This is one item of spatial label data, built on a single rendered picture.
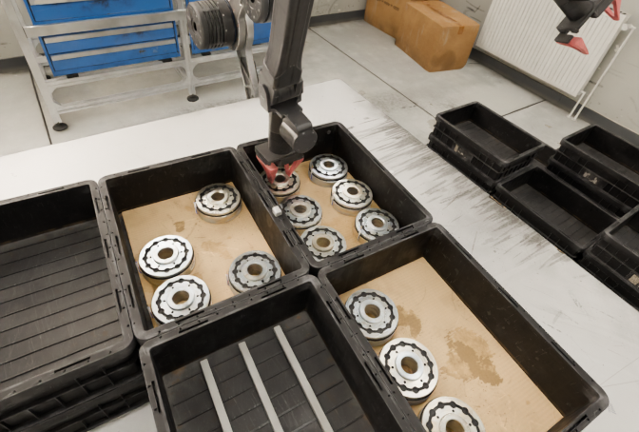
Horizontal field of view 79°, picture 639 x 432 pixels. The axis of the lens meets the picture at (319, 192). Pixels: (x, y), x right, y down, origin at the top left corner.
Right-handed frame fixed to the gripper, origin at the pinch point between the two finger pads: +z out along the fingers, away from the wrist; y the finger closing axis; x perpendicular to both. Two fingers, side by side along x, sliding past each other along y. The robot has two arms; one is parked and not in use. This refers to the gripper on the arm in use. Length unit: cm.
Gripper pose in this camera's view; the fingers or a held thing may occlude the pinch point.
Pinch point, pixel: (279, 176)
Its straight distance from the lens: 96.2
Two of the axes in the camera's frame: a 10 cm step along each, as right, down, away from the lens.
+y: 8.0, -3.5, 4.9
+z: -1.0, 7.2, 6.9
